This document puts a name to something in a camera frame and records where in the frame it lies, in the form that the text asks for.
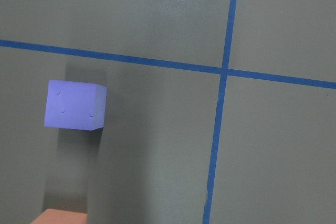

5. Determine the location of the purple foam block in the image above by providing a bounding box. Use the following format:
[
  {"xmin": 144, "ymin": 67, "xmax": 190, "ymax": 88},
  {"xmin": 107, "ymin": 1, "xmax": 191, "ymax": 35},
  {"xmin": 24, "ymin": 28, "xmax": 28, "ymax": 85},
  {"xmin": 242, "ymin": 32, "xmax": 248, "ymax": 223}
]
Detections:
[{"xmin": 44, "ymin": 80, "xmax": 107, "ymax": 131}]

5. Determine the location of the orange foam block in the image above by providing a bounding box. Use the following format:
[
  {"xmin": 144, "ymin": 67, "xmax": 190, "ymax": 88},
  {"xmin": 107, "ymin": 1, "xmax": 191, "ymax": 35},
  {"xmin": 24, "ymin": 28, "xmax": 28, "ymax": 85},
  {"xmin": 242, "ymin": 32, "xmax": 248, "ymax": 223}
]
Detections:
[{"xmin": 31, "ymin": 209, "xmax": 88, "ymax": 224}]

